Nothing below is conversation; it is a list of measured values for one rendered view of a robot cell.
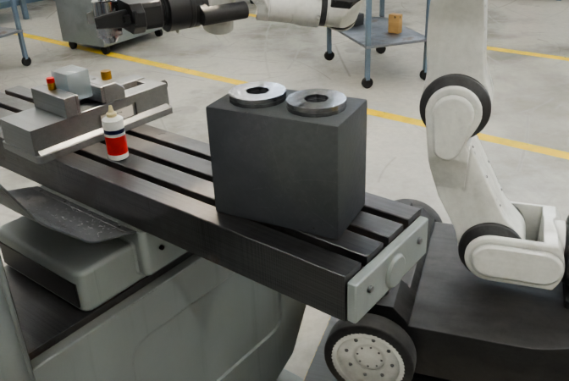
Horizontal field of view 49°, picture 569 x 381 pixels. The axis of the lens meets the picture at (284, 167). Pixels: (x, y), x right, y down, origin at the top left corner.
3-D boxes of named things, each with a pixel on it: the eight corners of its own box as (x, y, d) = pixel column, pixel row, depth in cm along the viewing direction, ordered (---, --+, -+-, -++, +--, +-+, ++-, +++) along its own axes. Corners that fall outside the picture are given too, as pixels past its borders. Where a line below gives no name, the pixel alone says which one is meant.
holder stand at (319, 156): (251, 181, 114) (243, 74, 105) (366, 204, 104) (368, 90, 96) (215, 212, 104) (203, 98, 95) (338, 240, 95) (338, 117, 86)
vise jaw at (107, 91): (92, 86, 144) (89, 69, 142) (125, 96, 136) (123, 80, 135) (69, 94, 140) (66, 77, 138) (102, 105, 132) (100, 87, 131)
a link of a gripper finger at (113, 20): (92, 13, 113) (126, 8, 116) (96, 31, 114) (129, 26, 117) (95, 15, 112) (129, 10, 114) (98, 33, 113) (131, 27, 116)
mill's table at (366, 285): (22, 110, 175) (15, 83, 172) (431, 252, 105) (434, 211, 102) (-61, 138, 159) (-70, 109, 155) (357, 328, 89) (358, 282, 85)
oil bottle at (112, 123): (120, 151, 128) (112, 100, 123) (133, 155, 126) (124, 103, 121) (104, 157, 125) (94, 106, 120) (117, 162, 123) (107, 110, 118)
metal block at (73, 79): (76, 91, 137) (71, 63, 135) (92, 96, 134) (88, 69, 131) (55, 97, 134) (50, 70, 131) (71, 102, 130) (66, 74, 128)
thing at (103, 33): (118, 31, 121) (113, 1, 118) (126, 35, 117) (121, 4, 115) (94, 35, 119) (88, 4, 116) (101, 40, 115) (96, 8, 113)
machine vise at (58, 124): (135, 100, 156) (129, 57, 151) (174, 112, 147) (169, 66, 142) (2, 147, 132) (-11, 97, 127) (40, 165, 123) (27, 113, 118)
